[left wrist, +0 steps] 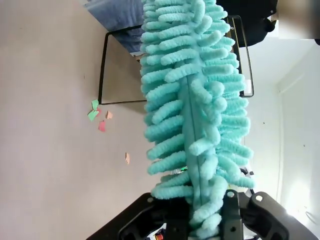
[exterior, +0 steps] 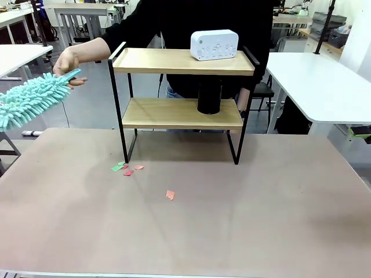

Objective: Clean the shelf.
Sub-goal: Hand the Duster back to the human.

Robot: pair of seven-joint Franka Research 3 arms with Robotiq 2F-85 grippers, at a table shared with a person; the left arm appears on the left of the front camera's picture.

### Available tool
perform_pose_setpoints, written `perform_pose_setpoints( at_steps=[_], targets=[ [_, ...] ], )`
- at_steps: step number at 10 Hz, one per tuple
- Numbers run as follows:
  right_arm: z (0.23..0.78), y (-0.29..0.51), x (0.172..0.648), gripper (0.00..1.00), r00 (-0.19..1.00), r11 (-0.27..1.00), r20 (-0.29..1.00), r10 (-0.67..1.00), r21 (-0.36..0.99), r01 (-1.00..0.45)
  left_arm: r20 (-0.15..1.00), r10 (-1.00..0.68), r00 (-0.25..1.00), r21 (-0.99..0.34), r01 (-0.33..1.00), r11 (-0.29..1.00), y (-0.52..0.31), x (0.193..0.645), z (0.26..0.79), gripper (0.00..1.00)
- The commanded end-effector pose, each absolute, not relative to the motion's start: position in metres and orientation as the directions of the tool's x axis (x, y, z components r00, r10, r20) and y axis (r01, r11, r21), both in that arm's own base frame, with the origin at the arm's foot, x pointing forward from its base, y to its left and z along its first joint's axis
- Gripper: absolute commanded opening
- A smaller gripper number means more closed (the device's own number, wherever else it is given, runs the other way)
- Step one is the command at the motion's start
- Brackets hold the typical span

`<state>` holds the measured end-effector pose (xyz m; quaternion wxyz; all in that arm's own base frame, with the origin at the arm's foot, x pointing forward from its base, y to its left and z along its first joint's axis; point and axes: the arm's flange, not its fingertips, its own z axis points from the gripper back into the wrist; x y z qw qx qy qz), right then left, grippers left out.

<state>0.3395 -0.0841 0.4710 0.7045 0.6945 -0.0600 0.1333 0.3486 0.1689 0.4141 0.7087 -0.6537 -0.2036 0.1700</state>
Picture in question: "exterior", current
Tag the black cylinder container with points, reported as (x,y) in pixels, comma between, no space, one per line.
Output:
(209,98)

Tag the white rectangular alarm clock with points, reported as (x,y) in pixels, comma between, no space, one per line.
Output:
(214,45)

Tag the salmon paper scrap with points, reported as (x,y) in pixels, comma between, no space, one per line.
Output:
(139,167)
(170,195)

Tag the large green paper scrap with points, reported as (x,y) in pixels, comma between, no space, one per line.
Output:
(116,167)

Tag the teal chenille duster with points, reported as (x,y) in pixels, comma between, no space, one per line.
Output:
(32,98)

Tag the person's right forearm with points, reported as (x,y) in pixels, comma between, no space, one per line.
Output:
(92,49)

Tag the person's left forearm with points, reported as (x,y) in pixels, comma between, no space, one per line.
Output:
(244,98)

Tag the person's right hand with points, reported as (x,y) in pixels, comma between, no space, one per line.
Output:
(68,62)

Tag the large white table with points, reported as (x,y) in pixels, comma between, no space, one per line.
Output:
(316,84)

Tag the black bag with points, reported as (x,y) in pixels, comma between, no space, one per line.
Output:
(291,118)

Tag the wooden desk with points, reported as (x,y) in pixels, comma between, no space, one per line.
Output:
(321,43)

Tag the black plastic crate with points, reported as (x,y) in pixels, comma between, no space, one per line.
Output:
(337,36)

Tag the black chair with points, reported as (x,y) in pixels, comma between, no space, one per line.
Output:
(262,92)

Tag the thin black pole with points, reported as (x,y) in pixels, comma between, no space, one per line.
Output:
(324,29)

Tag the stacked grey storage trays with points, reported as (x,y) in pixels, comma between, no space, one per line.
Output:
(329,20)

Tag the dark wrist watch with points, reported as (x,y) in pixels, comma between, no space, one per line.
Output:
(243,113)

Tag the person in black sweater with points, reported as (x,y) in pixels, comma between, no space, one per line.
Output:
(188,23)

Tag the white power strip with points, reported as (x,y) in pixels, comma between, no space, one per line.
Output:
(32,133)

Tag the thick black pole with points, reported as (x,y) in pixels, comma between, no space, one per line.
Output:
(40,23)

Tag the small white table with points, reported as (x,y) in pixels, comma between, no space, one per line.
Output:
(17,58)

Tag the grey folding chair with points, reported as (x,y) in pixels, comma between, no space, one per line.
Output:
(7,150)

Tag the long white workbench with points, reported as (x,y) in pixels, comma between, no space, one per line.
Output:
(13,17)

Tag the black frame wooden two-tier shelf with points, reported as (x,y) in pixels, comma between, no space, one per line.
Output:
(179,65)

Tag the grey metal frame desk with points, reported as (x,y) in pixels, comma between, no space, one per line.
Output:
(84,26)

